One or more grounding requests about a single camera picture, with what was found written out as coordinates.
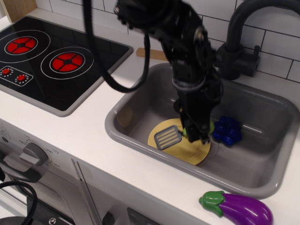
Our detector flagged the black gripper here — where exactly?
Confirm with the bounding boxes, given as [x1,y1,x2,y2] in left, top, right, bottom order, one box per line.
[172,79,224,143]

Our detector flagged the green handled grey spatula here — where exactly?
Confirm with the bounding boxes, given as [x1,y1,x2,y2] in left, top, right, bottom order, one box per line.
[148,118,211,152]

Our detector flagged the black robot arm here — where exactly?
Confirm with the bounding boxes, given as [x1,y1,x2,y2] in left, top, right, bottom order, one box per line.
[115,0,223,143]

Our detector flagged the yellow plate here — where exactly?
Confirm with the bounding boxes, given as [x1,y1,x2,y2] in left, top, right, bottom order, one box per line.
[147,118,211,166]

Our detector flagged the grey sink basin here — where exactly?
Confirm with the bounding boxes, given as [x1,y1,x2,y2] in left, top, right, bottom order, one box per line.
[105,63,300,199]

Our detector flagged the blue toy grapes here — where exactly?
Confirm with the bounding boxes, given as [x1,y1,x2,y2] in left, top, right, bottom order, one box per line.
[212,116,242,146]

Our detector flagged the black faucet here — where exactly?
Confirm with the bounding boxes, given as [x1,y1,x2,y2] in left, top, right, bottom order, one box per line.
[215,0,300,80]

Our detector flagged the wooden block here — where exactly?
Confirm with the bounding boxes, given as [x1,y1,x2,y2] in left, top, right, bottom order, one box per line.
[136,48,168,61]

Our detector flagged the purple toy eggplant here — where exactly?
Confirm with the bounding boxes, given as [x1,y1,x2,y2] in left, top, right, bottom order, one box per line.
[199,191,274,225]

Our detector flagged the black toy stove top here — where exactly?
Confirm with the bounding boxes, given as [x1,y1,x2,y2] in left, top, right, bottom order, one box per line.
[0,15,134,118]

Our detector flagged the grey oven knob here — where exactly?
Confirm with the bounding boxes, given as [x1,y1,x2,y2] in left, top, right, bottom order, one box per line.
[19,143,48,166]

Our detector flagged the wooden side panel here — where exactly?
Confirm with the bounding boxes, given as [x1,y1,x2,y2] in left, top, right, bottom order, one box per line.
[0,0,37,23]

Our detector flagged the black braided cable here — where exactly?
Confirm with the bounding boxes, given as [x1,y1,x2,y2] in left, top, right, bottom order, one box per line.
[82,0,150,93]

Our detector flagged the grey oven door handle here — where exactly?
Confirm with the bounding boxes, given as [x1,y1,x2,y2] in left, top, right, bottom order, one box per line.
[0,152,42,183]

